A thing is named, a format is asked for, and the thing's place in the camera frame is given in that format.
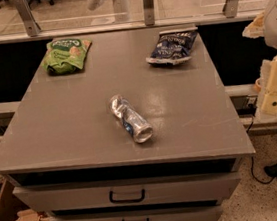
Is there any left metal bracket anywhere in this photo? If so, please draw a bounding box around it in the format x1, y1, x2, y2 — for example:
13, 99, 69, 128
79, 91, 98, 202
12, 0, 41, 37

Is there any crushed redbull can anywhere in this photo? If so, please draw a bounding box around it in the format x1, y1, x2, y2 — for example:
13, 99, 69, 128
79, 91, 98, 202
109, 95, 153, 144

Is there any middle metal bracket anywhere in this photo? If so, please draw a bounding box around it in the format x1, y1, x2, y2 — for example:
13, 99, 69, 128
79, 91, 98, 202
142, 0, 155, 26

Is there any drawer with handle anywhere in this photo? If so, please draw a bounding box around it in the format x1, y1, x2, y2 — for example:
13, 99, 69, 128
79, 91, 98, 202
13, 172, 241, 212
50, 206, 223, 221

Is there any green chip bag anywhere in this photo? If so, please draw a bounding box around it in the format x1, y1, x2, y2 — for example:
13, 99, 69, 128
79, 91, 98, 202
41, 38, 92, 75

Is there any blue chip bag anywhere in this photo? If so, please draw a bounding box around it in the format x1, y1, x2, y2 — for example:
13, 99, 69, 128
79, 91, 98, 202
146, 26, 198, 66

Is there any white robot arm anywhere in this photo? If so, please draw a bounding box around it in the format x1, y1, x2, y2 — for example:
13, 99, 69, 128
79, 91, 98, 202
242, 0, 277, 119

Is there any grey drawer cabinet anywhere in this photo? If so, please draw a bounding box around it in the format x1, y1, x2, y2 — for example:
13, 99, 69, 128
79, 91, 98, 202
0, 28, 254, 218

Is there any roll of tape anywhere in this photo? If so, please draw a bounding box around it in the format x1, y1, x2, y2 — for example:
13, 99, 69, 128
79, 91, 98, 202
254, 77, 262, 93

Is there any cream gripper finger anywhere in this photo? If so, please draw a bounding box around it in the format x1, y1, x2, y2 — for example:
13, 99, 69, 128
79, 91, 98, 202
242, 13, 264, 39

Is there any top drawer with handle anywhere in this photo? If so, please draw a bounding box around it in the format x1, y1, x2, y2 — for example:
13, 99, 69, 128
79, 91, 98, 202
13, 172, 241, 212

